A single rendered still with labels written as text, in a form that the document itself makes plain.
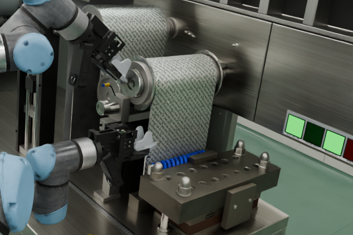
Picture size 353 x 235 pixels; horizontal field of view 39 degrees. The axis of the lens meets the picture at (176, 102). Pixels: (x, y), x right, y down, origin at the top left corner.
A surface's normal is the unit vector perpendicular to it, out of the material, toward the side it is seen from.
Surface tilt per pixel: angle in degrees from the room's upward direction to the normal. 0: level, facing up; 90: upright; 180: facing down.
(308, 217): 0
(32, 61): 90
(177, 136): 90
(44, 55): 90
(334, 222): 0
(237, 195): 90
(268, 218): 0
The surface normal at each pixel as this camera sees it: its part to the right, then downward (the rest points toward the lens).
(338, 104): -0.74, 0.12
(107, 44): 0.66, 0.32
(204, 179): 0.13, -0.94
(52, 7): 0.51, 0.45
